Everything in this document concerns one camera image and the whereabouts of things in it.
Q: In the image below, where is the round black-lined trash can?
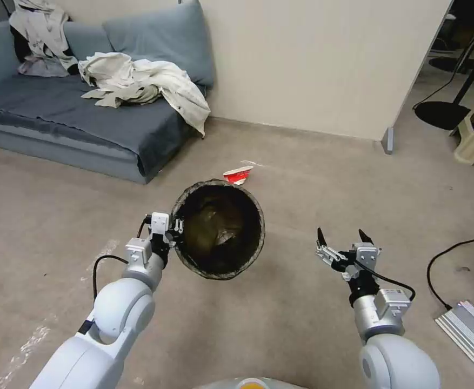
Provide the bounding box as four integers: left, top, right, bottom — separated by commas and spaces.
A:
171, 180, 266, 281

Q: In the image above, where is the black flat floor base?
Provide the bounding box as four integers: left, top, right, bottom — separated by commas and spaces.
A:
428, 56, 474, 78

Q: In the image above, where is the crushed red paper cup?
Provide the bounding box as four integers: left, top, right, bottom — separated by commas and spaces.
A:
223, 165, 253, 186

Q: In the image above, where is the grey partition foot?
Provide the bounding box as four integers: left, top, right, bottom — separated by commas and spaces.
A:
381, 127, 395, 155

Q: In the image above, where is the silver aluminium profile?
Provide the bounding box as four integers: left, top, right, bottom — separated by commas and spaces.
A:
435, 299, 474, 386

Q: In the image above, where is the black round stand base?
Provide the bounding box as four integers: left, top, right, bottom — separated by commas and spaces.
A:
412, 100, 471, 132

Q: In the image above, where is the crumpled cream white garment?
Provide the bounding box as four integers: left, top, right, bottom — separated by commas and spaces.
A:
77, 51, 211, 138

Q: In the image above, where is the blue-grey sofa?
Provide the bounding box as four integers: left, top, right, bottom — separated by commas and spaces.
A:
0, 18, 217, 185

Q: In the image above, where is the white robot front shell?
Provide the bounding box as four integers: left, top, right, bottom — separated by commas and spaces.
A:
198, 377, 291, 389

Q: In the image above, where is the large blue-grey back cushion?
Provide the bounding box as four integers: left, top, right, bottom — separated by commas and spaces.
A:
102, 0, 216, 88

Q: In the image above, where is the small blue-grey back cushion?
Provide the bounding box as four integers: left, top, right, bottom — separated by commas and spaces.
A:
61, 21, 112, 62

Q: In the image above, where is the pale purple cloth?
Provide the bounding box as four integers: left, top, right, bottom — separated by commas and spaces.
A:
17, 56, 70, 78

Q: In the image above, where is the draped cream patterned garment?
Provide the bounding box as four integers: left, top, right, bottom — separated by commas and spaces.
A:
9, 0, 79, 73

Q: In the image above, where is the black garment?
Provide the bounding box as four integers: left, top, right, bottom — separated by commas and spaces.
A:
14, 27, 33, 64

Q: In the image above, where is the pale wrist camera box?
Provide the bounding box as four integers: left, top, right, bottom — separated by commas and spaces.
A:
150, 212, 169, 236
351, 242, 383, 271

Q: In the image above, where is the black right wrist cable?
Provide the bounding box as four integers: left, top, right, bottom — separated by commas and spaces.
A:
352, 259, 417, 303

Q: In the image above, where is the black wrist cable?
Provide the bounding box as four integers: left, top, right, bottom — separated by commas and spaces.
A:
352, 259, 417, 303
92, 218, 153, 301

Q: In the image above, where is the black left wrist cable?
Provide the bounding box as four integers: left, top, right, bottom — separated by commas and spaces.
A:
92, 218, 153, 301

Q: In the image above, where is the black floor cable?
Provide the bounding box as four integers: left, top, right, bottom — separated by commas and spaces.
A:
426, 229, 474, 311

